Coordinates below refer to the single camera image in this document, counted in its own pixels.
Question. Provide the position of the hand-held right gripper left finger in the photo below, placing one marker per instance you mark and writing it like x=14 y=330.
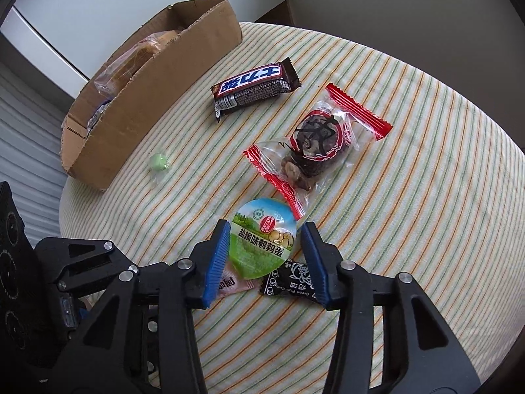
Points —
x=217 y=266

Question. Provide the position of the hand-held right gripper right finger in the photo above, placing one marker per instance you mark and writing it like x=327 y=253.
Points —
x=316 y=266

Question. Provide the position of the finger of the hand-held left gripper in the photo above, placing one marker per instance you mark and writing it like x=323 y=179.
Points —
x=152 y=336
x=82 y=262

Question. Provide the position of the green round lidded snack cup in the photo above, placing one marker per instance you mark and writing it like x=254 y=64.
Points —
x=258 y=246

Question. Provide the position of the blue snack packet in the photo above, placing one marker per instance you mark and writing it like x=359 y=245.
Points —
x=97 y=115

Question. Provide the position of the brown cardboard box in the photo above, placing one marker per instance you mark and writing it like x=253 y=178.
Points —
x=164 y=90

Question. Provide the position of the bagged sliced bread loaf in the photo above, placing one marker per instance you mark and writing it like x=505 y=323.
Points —
x=131 y=61

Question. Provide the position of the pink snack packet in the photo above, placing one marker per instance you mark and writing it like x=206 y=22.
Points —
x=236 y=284

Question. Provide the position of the black candy packet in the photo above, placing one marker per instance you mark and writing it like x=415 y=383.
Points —
x=287 y=283

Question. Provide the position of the small green candy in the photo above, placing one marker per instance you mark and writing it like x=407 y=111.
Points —
x=160 y=161

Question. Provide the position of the red-edged date packet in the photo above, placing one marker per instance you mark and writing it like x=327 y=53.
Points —
x=318 y=139

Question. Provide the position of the grey ribbed radiator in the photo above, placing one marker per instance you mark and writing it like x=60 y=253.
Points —
x=28 y=139

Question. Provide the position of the brown chocolate bar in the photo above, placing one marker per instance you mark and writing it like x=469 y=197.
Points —
x=254 y=86

